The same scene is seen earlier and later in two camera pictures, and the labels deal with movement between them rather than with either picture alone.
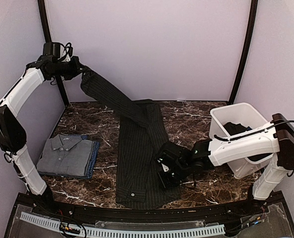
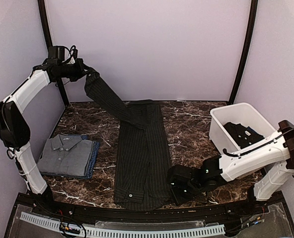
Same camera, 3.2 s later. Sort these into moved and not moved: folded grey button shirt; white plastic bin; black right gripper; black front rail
Moved: black right gripper
Not moved: folded grey button shirt; white plastic bin; black front rail
